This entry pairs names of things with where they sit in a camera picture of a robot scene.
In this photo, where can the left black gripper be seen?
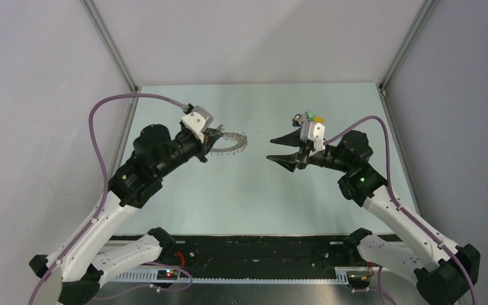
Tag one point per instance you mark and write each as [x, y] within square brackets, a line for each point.
[210, 136]

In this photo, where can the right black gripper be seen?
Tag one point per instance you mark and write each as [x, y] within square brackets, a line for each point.
[289, 161]

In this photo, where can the large silver keyring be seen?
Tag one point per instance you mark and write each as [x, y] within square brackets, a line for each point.
[232, 143]

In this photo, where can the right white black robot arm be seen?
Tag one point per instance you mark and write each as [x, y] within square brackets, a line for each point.
[441, 269]

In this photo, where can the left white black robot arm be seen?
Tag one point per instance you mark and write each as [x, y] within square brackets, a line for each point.
[75, 272]

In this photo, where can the bunch of coloured keys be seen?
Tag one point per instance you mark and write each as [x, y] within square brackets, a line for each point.
[306, 116]

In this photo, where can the right small circuit board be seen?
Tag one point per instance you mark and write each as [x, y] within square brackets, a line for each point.
[357, 277]

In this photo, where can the small circuit board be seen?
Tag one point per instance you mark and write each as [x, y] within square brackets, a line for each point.
[357, 277]
[167, 274]

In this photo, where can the left small circuit board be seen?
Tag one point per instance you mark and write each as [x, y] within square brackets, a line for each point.
[167, 274]

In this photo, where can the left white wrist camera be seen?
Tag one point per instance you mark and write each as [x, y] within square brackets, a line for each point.
[197, 120]

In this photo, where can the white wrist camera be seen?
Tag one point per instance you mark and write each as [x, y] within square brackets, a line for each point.
[197, 120]
[312, 135]

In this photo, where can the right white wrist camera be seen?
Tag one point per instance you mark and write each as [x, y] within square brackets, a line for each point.
[312, 135]

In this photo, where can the left aluminium frame post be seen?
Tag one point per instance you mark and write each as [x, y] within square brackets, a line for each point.
[107, 40]

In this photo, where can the aluminium frame post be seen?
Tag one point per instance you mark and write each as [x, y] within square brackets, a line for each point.
[419, 21]
[107, 40]

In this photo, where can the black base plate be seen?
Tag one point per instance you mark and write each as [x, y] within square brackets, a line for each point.
[261, 257]

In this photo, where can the right aluminium frame post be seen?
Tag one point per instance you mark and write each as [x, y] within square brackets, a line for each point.
[419, 21]

